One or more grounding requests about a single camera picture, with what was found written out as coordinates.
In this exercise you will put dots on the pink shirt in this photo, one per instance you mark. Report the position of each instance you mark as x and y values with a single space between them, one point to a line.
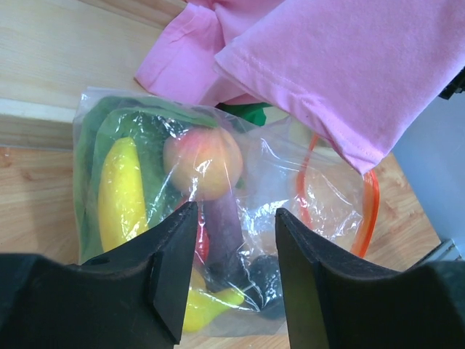
358 73

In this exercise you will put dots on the orange fake peach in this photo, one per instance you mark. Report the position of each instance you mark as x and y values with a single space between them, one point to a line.
203 163

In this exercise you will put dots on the clear zip top bag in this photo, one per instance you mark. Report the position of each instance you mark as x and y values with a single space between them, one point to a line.
282 170

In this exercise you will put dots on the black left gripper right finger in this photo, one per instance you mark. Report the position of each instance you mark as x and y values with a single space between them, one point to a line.
334 299

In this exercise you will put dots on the green fake lettuce leaf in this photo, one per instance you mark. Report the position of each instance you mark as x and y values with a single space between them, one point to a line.
149 121

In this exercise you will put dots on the dark purple fake eggplant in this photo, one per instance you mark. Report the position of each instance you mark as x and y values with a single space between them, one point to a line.
223 227

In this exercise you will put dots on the yellow fake banana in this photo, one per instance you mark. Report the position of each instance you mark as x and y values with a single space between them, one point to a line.
121 202

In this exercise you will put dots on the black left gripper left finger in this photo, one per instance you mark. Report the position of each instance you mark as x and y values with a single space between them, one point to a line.
133 296

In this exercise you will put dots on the green sleeveless shirt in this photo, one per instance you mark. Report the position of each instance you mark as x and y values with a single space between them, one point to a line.
253 113

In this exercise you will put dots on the red fake chili pepper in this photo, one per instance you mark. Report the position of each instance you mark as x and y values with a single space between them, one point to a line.
202 238

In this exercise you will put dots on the small dark fake plum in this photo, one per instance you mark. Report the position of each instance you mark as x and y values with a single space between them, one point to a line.
258 281

